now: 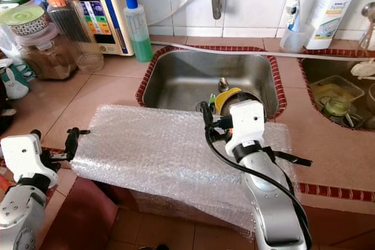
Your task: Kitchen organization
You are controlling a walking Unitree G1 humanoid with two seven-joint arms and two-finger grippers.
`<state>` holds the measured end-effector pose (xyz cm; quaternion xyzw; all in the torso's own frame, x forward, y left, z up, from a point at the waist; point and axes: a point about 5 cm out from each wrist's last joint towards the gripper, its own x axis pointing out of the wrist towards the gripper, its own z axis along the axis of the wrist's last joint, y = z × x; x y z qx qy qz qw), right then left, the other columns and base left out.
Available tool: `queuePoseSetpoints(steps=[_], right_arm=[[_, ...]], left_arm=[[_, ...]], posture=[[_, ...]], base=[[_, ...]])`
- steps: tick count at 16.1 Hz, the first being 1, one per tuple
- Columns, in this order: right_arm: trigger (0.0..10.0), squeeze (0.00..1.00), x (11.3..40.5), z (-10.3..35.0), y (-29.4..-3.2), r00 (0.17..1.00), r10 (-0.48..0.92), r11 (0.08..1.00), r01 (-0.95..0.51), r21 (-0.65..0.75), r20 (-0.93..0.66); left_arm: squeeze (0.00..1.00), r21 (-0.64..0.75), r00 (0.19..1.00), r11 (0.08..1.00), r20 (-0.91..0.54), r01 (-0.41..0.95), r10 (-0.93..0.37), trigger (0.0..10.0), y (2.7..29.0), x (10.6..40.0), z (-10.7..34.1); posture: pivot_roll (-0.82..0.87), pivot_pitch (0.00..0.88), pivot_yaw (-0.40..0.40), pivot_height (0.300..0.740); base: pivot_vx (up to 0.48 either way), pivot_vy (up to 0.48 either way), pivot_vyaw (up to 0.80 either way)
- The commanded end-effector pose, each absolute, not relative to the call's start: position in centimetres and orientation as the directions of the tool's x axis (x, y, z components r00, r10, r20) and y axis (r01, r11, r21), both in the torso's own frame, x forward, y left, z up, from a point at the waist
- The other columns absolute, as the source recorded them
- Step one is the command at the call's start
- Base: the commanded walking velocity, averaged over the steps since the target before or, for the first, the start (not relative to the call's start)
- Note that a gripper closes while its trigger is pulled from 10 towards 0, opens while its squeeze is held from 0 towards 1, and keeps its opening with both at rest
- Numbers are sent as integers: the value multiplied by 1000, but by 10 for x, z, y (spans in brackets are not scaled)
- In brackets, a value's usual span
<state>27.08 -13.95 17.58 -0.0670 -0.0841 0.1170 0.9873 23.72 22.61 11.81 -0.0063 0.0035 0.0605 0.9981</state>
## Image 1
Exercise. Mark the patterned bowl with green lid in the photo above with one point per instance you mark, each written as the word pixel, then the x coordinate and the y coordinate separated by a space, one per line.
pixel 26 16

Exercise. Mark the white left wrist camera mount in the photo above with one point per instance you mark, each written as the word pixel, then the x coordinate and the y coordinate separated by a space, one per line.
pixel 26 155

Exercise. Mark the large steel sink basin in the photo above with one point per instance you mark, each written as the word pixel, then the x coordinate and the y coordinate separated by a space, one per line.
pixel 181 77

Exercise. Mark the black round appliance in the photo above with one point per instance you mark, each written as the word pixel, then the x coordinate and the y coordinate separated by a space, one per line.
pixel 6 115

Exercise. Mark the clear plastic cup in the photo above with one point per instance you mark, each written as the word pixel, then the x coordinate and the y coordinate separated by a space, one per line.
pixel 293 42

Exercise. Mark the clear rectangular plastic container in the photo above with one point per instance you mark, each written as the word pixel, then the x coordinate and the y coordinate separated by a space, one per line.
pixel 335 92

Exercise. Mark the small white and blue bottle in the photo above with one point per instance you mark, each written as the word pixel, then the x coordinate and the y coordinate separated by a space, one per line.
pixel 293 13

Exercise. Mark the steel ladle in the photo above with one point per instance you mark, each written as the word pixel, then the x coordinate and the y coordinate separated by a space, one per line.
pixel 369 10

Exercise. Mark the yellow plastic bowl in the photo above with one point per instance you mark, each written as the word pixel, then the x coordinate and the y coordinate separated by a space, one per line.
pixel 224 96

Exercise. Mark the small clear glass cup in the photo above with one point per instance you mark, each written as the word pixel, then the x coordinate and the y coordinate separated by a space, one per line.
pixel 91 61

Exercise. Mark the clear bubble wrap sheet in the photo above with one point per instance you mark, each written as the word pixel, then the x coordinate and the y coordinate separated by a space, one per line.
pixel 140 156

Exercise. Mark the steel pot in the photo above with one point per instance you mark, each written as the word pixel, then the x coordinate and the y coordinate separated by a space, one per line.
pixel 372 99

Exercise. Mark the clear jar of brown powder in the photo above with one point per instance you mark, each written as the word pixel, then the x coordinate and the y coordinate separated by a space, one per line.
pixel 53 65

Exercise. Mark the green dish soap bottle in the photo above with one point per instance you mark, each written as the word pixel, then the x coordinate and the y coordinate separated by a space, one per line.
pixel 142 48

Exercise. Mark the dark red container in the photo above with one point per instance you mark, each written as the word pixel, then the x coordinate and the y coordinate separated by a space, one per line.
pixel 82 215

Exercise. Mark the white detergent bottle orange cap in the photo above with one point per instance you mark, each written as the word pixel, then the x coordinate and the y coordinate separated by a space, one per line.
pixel 331 16

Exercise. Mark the cream and blue water ioniser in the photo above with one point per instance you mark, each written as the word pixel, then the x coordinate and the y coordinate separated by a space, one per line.
pixel 117 4

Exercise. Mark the green-topped white tongs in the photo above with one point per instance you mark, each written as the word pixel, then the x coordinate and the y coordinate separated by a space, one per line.
pixel 212 99

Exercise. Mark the white mug with green print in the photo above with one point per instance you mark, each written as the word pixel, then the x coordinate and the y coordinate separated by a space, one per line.
pixel 14 83

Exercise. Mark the cluttered steel sink basin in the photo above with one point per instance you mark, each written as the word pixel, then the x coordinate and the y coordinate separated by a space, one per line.
pixel 313 68

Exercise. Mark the clear plastic jug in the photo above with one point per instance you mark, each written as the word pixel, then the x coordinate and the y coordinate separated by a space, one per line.
pixel 9 39

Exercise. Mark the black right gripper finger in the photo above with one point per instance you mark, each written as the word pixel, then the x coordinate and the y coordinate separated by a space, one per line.
pixel 208 118

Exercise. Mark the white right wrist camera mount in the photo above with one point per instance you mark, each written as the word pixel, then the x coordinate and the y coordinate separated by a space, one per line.
pixel 246 121

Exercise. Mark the white sink plug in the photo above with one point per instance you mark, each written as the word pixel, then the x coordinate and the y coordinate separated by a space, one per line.
pixel 364 69

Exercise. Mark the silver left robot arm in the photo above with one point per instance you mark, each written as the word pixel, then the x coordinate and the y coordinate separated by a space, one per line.
pixel 23 215

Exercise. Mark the clear jar with orange lid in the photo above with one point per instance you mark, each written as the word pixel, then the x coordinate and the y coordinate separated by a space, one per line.
pixel 73 24

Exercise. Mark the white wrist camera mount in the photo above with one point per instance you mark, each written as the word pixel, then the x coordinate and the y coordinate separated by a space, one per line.
pixel 246 121
pixel 26 155

